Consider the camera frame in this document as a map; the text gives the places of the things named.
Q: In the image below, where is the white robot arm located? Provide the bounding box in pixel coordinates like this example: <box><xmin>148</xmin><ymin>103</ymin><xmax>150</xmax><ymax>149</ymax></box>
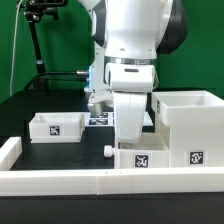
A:
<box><xmin>78</xmin><ymin>0</ymin><xmax>188</xmax><ymax>143</ymax></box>

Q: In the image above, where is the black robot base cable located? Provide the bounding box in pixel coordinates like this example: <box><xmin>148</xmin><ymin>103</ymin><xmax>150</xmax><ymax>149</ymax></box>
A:
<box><xmin>23</xmin><ymin>69</ymin><xmax>90</xmax><ymax>93</ymax></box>

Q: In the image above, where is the white drawer box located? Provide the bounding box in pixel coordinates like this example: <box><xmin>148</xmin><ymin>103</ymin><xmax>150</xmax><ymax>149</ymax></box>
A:
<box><xmin>104</xmin><ymin>133</ymin><xmax>169</xmax><ymax>169</ymax></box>
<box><xmin>29</xmin><ymin>112</ymin><xmax>85</xmax><ymax>143</ymax></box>

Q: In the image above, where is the white front drawer box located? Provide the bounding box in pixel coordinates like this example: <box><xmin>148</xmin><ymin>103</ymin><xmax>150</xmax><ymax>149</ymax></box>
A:
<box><xmin>104</xmin><ymin>133</ymin><xmax>169</xmax><ymax>169</ymax></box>

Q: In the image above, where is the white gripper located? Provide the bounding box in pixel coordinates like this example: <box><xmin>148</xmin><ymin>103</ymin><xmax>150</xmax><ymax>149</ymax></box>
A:
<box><xmin>113</xmin><ymin>92</ymin><xmax>147</xmax><ymax>143</ymax></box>

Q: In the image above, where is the black camera tripod stand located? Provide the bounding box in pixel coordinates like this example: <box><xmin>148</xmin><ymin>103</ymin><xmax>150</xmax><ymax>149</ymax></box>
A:
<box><xmin>19</xmin><ymin>0</ymin><xmax>69</xmax><ymax>91</ymax></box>

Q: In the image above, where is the white U-shaped fence wall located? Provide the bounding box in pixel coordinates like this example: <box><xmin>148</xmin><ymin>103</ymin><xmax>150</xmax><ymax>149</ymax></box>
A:
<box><xmin>0</xmin><ymin>137</ymin><xmax>224</xmax><ymax>196</ymax></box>

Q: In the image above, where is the white fiducial marker plate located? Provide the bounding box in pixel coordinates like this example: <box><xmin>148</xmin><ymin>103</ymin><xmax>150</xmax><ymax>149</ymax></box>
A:
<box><xmin>83</xmin><ymin>111</ymin><xmax>154</xmax><ymax>128</ymax></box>

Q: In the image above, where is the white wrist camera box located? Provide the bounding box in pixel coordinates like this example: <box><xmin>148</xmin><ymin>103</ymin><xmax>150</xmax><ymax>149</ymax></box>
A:
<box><xmin>105</xmin><ymin>63</ymin><xmax>155</xmax><ymax>93</ymax></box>

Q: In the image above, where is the white rear drawer box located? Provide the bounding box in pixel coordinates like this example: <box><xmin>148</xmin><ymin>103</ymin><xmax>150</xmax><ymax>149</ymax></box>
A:
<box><xmin>29</xmin><ymin>112</ymin><xmax>85</xmax><ymax>143</ymax></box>

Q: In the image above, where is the white hanging cable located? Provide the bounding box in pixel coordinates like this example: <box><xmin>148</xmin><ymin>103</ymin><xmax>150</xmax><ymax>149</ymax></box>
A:
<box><xmin>9</xmin><ymin>0</ymin><xmax>26</xmax><ymax>98</ymax></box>

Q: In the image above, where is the white drawer cabinet frame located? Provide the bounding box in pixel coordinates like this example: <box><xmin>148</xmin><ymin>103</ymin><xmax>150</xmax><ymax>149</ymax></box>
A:
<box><xmin>151</xmin><ymin>91</ymin><xmax>224</xmax><ymax>167</ymax></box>

